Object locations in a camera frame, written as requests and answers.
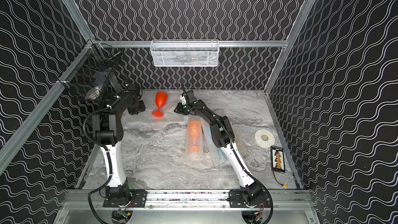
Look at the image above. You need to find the red plastic wine glass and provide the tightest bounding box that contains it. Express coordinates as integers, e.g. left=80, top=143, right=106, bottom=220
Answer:
left=152, top=92, right=168, bottom=118

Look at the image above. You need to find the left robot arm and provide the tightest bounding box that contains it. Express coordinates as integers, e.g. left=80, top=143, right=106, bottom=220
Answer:
left=83, top=85, right=146, bottom=206

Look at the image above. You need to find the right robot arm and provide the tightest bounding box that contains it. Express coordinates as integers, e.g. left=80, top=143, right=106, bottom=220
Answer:
left=174, top=100, right=273, bottom=208

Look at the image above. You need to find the bubble wrapped orange glass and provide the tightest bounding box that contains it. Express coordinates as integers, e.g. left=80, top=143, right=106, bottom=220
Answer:
left=186, top=116, right=204, bottom=161

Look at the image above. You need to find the bubble wrapped blue glass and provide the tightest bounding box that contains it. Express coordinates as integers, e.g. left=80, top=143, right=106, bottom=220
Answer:
left=201, top=119, right=230, bottom=168

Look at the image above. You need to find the black speaker box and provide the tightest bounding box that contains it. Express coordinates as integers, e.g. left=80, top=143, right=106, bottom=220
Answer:
left=84, top=93, right=130, bottom=135

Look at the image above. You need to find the white tape roll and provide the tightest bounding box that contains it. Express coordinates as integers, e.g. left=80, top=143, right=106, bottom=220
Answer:
left=255, top=129, right=275, bottom=148

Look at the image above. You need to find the black battery charger box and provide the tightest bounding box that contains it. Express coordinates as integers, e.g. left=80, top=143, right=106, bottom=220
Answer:
left=271, top=146, right=286, bottom=173

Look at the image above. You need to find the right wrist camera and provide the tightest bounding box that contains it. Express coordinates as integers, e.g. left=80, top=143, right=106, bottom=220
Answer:
left=180, top=90, right=197, bottom=105

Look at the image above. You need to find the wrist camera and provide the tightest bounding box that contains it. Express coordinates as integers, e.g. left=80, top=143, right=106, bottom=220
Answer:
left=125, top=83, right=143, bottom=101
left=180, top=90, right=197, bottom=105

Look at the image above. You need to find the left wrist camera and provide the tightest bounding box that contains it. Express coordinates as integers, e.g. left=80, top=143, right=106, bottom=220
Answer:
left=125, top=83, right=143, bottom=101

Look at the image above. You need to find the black wire mesh basket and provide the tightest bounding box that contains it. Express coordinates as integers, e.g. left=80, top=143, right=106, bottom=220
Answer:
left=60, top=43, right=122, bottom=102

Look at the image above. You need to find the white wire mesh basket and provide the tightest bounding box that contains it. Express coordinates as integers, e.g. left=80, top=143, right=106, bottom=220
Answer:
left=150, top=39, right=220, bottom=67

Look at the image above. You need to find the charger cable with yellow plug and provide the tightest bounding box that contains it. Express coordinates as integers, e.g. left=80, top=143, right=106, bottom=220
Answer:
left=273, top=172, right=294, bottom=189

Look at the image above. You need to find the aluminium frame corner post left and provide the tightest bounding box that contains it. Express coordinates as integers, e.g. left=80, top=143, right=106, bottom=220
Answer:
left=61, top=0, right=95, bottom=41

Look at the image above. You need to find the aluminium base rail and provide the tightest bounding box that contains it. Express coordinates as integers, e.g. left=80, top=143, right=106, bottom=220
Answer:
left=58, top=189, right=315, bottom=211

